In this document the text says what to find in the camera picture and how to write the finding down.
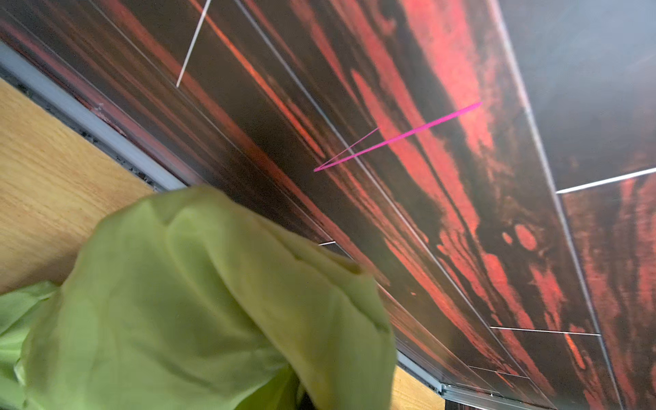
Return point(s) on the green zip-up jacket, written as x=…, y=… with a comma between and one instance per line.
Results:
x=188, y=300

